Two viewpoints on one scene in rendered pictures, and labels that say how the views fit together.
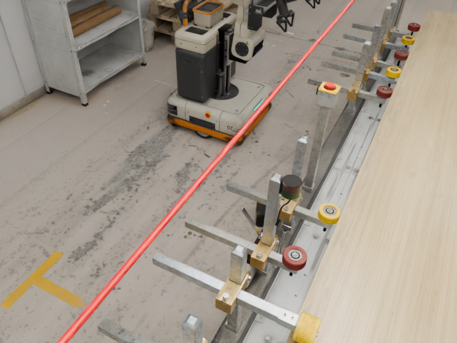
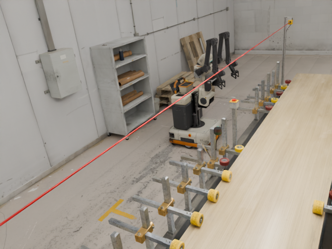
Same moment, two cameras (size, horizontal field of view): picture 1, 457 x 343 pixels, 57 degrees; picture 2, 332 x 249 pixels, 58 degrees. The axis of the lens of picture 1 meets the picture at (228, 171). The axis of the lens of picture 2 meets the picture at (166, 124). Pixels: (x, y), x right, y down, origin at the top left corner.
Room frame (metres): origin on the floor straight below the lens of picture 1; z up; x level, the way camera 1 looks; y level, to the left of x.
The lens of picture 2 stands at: (-1.31, -0.12, 2.26)
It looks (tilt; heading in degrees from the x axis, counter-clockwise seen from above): 24 degrees down; 9
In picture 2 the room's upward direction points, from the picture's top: 7 degrees counter-clockwise
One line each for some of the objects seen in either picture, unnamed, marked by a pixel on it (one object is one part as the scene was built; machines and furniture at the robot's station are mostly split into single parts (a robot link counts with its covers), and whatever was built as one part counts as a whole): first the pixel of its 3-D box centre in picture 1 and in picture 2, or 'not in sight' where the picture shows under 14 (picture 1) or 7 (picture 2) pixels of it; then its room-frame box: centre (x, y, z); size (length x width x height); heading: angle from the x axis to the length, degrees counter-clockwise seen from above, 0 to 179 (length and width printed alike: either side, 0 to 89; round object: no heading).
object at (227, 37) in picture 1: (246, 45); (205, 100); (2.94, -0.09, 0.68); 0.28 x 0.27 x 0.25; 154
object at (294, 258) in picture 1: (293, 264); (224, 165); (0.86, -0.23, 0.85); 0.08 x 0.08 x 0.11
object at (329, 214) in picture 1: (327, 220); (239, 152); (1.07, -0.37, 0.85); 0.08 x 0.08 x 0.11
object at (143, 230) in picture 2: not in sight; (145, 231); (0.03, 0.29, 0.95); 0.14 x 0.06 x 0.05; 154
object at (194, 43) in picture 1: (211, 52); (188, 105); (3.00, 0.17, 0.59); 0.55 x 0.34 x 0.83; 154
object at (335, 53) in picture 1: (365, 60); (263, 98); (2.51, -0.84, 0.80); 0.43 x 0.03 x 0.04; 64
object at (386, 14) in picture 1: (378, 45); (268, 90); (2.53, -0.90, 0.90); 0.04 x 0.04 x 0.48; 64
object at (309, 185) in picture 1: (316, 148); (234, 128); (1.41, -0.37, 0.93); 0.05 x 0.05 x 0.45; 64
